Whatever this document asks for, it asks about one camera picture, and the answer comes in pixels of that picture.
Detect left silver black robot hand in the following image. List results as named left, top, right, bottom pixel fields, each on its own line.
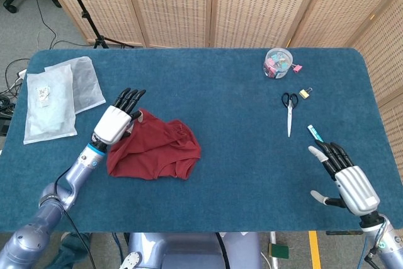
left=92, top=88, right=147, bottom=146

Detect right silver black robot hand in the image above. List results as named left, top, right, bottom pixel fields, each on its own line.
left=307, top=139, right=381, bottom=216

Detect red t-shirt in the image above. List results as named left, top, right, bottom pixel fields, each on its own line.
left=106, top=108, right=202, bottom=181

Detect white translucent plastic bag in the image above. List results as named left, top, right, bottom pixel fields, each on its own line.
left=43, top=56, right=106, bottom=115

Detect white labelled plastic package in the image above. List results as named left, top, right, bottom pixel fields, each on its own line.
left=23, top=64, right=78, bottom=146

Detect white teal marker pen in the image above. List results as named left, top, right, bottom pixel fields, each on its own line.
left=307, top=124, right=325, bottom=144

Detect green block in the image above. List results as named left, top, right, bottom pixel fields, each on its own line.
left=267, top=244, right=290, bottom=259

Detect white pipe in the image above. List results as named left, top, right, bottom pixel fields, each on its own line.
left=270, top=232, right=280, bottom=269

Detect blue carpet table mat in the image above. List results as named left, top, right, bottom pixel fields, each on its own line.
left=0, top=47, right=403, bottom=234

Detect black tripod stand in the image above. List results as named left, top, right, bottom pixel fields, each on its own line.
left=58, top=0, right=135, bottom=50

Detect blue denim cloth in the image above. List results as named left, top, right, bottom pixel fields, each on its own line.
left=56, top=232, right=93, bottom=269

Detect lavender robot torso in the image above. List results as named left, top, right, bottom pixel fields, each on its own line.
left=127, top=232, right=262, bottom=269

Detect clear jar of binder clips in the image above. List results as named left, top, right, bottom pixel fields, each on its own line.
left=262, top=47, right=293, bottom=79

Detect black handled scissors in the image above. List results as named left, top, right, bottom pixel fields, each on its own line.
left=281, top=92, right=299, bottom=139

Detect black floor cable bundle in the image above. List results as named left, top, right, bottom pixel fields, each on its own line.
left=0, top=57, right=31, bottom=125

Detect white round robot bracket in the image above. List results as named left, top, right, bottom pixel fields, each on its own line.
left=119, top=251, right=144, bottom=269

